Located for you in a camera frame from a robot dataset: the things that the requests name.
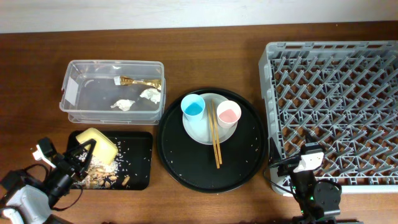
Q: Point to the nut and rice food scraps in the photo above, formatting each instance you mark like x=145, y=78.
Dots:
x=102, y=175

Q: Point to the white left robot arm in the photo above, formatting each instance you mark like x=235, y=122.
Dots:
x=29, y=200

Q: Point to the light grey round plate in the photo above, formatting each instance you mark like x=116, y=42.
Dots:
x=200, y=130

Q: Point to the grey dishwasher rack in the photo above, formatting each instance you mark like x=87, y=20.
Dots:
x=343, y=94

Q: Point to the wooden chopstick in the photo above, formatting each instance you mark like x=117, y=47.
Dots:
x=212, y=135
x=216, y=133

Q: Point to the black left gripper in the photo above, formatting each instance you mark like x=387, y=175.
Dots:
x=63, y=163

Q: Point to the clear plastic waste bin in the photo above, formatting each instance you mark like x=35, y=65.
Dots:
x=89, y=91

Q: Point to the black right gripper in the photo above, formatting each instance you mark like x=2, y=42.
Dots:
x=288, y=165

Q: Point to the wooden chopstick right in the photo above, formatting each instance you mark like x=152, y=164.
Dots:
x=216, y=133

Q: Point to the black rectangular tray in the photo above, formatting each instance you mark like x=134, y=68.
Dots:
x=136, y=155

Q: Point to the pink plastic cup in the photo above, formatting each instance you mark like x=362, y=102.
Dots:
x=228, y=113

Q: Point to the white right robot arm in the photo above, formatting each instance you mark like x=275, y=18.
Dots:
x=319, y=200

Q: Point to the crumpled white tissue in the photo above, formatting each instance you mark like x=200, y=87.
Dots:
x=152, y=94
x=123, y=105

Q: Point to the yellow bowl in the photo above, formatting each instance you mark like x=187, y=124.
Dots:
x=105, y=150

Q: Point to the light blue plastic cup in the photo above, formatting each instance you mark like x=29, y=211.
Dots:
x=193, y=107

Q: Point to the crumpled white tissue left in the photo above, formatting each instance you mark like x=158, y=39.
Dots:
x=123, y=105

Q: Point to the wooden chopstick left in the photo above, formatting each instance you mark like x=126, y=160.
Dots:
x=212, y=135

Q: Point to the crumpled white tissue right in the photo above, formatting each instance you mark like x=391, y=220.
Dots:
x=152, y=94

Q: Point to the round black tray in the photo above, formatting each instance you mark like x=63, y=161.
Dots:
x=193, y=165

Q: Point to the gold snack wrapper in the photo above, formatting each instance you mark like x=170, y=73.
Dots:
x=124, y=80

